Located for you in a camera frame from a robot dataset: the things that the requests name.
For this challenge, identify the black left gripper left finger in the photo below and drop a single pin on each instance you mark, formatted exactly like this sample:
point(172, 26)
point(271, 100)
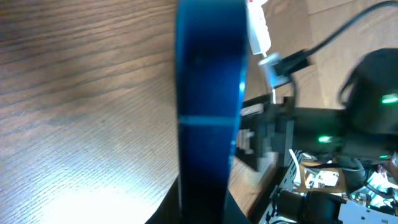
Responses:
point(169, 211)

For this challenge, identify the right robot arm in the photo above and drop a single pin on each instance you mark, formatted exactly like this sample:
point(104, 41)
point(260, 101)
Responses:
point(360, 135)

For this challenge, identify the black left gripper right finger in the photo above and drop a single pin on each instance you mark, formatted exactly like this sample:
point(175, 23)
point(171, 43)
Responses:
point(232, 214)

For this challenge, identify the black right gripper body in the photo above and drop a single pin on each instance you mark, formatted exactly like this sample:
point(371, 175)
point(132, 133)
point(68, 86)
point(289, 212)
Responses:
point(265, 128)

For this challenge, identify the Samsung Galaxy smartphone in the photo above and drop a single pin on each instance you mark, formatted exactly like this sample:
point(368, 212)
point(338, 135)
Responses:
point(210, 73)

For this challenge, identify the white power strip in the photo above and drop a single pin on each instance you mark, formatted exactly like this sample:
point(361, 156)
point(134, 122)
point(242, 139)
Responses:
point(258, 33)

